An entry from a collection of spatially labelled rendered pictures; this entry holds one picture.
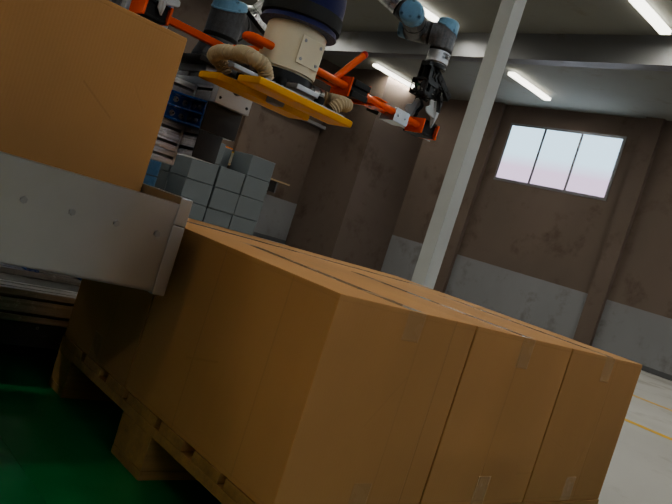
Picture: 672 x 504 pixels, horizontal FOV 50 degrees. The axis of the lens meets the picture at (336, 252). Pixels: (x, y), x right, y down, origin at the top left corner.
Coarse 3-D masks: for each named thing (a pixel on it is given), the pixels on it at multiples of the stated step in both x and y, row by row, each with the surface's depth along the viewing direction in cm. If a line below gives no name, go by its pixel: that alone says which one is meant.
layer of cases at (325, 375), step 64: (192, 256) 157; (256, 256) 143; (320, 256) 235; (128, 320) 172; (192, 320) 152; (256, 320) 136; (320, 320) 123; (384, 320) 129; (448, 320) 141; (512, 320) 216; (128, 384) 165; (192, 384) 147; (256, 384) 132; (320, 384) 123; (384, 384) 133; (448, 384) 146; (512, 384) 161; (576, 384) 179; (256, 448) 128; (320, 448) 126; (384, 448) 137; (448, 448) 151; (512, 448) 167; (576, 448) 187
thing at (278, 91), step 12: (252, 84) 181; (264, 84) 178; (276, 84) 180; (276, 96) 187; (288, 96) 183; (300, 96) 186; (300, 108) 194; (312, 108) 190; (324, 108) 192; (324, 120) 202; (336, 120) 196; (348, 120) 199
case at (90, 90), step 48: (0, 0) 134; (48, 0) 139; (96, 0) 145; (0, 48) 135; (48, 48) 141; (96, 48) 147; (144, 48) 154; (0, 96) 137; (48, 96) 143; (96, 96) 150; (144, 96) 157; (0, 144) 139; (48, 144) 145; (96, 144) 152; (144, 144) 159
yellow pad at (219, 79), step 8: (200, 72) 197; (208, 72) 194; (216, 72) 191; (208, 80) 198; (216, 80) 193; (224, 80) 192; (232, 80) 193; (224, 88) 203; (232, 88) 198; (240, 88) 196; (248, 88) 197; (248, 96) 203; (256, 96) 200; (264, 96) 201; (264, 104) 209; (280, 112) 214; (288, 112) 209; (296, 112) 210
